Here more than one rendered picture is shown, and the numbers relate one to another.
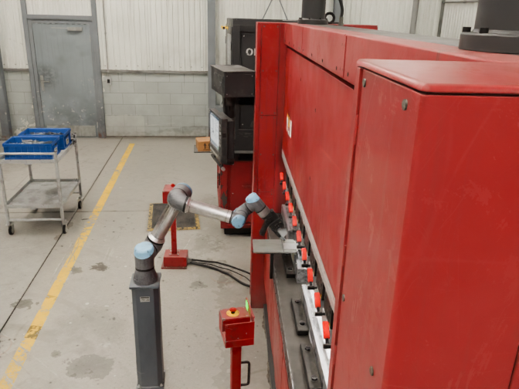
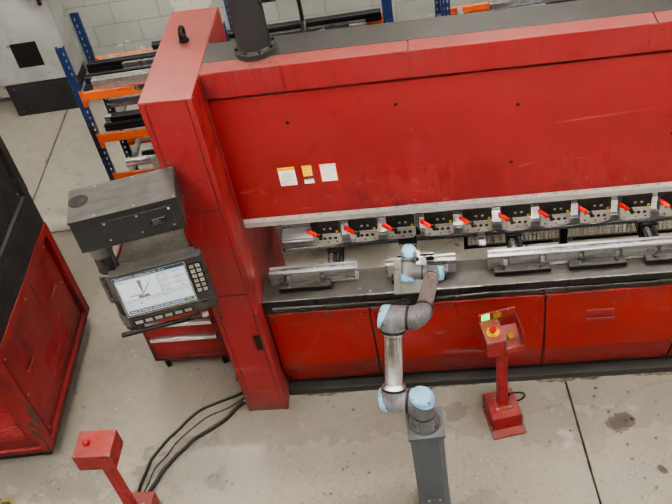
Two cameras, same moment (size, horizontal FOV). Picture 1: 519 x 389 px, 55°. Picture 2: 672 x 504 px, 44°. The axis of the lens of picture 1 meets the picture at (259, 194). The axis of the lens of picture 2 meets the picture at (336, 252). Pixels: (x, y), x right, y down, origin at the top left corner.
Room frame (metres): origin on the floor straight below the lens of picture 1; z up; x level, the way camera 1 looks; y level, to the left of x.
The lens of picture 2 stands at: (2.48, 3.05, 4.18)
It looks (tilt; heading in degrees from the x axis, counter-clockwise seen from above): 43 degrees down; 283
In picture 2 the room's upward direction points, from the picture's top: 11 degrees counter-clockwise
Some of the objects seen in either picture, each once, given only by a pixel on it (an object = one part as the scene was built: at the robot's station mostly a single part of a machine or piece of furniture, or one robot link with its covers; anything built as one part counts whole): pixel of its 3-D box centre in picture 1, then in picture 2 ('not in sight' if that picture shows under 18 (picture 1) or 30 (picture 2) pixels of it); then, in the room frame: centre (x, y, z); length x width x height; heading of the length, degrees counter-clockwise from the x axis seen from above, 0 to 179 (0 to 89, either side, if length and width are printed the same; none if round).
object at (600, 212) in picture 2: (327, 290); (594, 205); (1.86, -0.30, 1.26); 0.15 x 0.09 x 0.17; 3
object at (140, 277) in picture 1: (144, 272); (424, 416); (2.75, 0.70, 0.82); 0.15 x 0.15 x 0.10
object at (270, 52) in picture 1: (306, 175); (235, 229); (3.82, -0.37, 1.15); 0.85 x 0.25 x 2.30; 93
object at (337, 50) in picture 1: (329, 46); (533, 45); (2.18, -0.28, 2.23); 3.00 x 0.10 x 0.14; 3
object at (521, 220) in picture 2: (313, 248); (515, 212); (2.26, -0.28, 1.26); 0.15 x 0.09 x 0.17; 3
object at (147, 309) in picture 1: (148, 332); (430, 466); (2.75, 0.70, 0.39); 0.18 x 0.18 x 0.77; 7
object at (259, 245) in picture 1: (273, 245); (410, 275); (2.82, -0.10, 1.00); 0.26 x 0.18 x 0.01; 93
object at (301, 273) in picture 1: (298, 260); (420, 265); (2.78, -0.25, 0.92); 0.39 x 0.06 x 0.10; 3
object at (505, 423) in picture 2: not in sight; (503, 413); (2.35, 0.14, 0.06); 0.25 x 0.20 x 0.12; 104
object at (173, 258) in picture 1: (173, 225); (118, 483); (4.43, 0.82, 0.41); 0.25 x 0.20 x 0.83; 93
